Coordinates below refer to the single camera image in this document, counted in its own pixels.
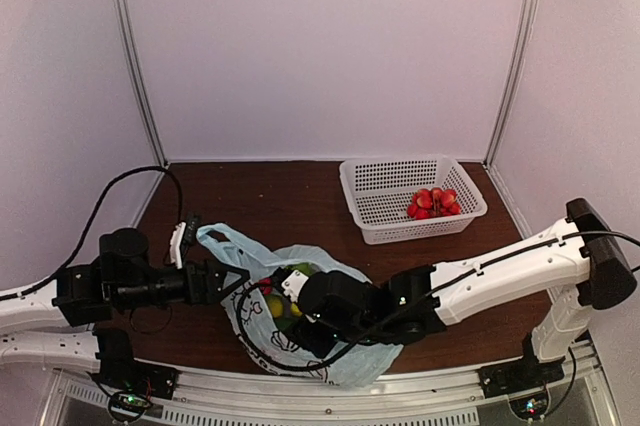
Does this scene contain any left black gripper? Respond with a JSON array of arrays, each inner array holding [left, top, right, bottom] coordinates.
[[114, 257, 250, 310]]

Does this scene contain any light blue printed plastic bag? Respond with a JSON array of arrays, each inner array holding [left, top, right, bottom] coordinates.
[[196, 223, 403, 388]]

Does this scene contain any red lychee bunch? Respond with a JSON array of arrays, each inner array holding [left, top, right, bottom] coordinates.
[[406, 187, 462, 220]]

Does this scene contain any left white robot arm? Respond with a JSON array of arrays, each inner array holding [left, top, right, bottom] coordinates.
[[1, 228, 250, 390]]

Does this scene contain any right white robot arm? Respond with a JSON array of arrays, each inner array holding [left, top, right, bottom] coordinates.
[[282, 198, 638, 388]]

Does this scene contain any red fruit in bag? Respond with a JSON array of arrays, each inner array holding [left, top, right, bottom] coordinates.
[[258, 277, 278, 296]]

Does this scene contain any yellow mango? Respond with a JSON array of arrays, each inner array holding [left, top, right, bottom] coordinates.
[[290, 303, 303, 317]]

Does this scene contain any green apple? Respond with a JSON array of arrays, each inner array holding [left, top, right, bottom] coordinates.
[[289, 262, 317, 277]]

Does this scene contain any yellow green lemon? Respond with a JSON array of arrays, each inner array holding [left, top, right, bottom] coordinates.
[[265, 295, 286, 319]]

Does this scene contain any white perforated plastic basket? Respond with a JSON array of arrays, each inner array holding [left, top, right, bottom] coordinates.
[[339, 155, 488, 245]]

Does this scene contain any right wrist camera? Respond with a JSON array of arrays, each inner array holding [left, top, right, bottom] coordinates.
[[281, 270, 309, 303]]

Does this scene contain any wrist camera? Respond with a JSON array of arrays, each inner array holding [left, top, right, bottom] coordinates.
[[281, 270, 309, 303], [168, 213, 201, 269]]

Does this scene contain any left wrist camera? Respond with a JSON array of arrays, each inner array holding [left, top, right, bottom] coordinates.
[[168, 213, 201, 269]]

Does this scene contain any right black braided cable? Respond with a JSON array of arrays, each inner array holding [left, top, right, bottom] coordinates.
[[237, 230, 640, 373]]

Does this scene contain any black braided cable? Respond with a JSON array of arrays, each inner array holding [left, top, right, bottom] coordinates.
[[0, 165, 185, 302], [237, 230, 640, 373]]

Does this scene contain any aluminium front rail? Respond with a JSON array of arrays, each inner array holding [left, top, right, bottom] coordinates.
[[49, 340, 609, 426]]

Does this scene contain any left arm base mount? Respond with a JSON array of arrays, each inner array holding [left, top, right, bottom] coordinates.
[[88, 360, 179, 424]]

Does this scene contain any left black braided cable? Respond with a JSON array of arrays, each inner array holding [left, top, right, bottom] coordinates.
[[0, 165, 185, 302]]

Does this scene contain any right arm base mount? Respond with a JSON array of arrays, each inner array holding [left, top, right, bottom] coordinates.
[[478, 358, 565, 422]]

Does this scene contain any left aluminium corner post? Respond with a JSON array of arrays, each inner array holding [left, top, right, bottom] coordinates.
[[113, 0, 168, 166]]

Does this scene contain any aluminium corner post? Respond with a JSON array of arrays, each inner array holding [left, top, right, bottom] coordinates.
[[483, 0, 539, 169], [113, 0, 168, 166]]

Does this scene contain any right aluminium corner post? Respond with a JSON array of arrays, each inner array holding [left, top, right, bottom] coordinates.
[[483, 0, 539, 169]]

